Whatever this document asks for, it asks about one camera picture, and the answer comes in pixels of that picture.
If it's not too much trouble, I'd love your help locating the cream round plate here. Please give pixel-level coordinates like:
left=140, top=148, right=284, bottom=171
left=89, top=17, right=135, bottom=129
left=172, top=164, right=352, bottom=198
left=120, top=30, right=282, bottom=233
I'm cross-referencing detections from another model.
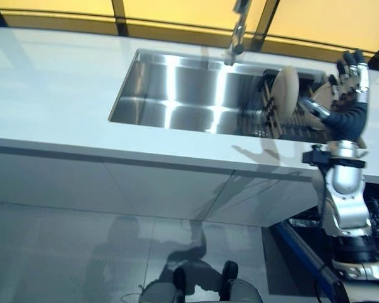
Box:
left=309, top=80, right=339, bottom=132
left=270, top=66, right=301, bottom=122

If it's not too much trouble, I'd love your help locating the grey right robot leg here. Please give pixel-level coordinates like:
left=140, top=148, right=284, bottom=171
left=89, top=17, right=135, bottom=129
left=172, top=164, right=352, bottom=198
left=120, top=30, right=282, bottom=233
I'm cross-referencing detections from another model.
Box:
left=219, top=260, right=263, bottom=303

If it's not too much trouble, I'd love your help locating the chrome gooseneck kitchen faucet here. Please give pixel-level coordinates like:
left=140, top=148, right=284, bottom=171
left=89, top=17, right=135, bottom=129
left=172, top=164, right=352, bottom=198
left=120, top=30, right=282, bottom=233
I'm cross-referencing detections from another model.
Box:
left=224, top=0, right=252, bottom=66

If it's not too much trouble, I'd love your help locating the stainless steel sink basin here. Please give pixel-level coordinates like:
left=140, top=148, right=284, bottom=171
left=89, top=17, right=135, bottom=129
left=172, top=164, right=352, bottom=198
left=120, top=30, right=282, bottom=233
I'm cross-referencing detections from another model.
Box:
left=108, top=49, right=335, bottom=142

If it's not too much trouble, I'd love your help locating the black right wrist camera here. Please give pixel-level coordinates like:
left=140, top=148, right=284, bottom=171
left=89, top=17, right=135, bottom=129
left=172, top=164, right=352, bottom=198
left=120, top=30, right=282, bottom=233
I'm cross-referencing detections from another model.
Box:
left=302, top=144, right=331, bottom=165

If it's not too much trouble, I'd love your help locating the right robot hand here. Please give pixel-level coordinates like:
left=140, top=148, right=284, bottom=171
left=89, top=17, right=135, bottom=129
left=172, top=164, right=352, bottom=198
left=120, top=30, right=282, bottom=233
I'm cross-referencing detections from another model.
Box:
left=299, top=49, right=370, bottom=143

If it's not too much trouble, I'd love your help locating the black dish drying rack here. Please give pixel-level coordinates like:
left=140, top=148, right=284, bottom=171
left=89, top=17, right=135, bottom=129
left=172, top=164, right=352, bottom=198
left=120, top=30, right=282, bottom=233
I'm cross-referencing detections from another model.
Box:
left=258, top=69, right=335, bottom=141

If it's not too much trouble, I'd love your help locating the black built-in dishwasher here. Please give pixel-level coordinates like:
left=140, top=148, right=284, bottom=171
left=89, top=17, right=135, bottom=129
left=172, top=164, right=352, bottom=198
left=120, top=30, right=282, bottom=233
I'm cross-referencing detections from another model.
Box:
left=270, top=182, right=379, bottom=303

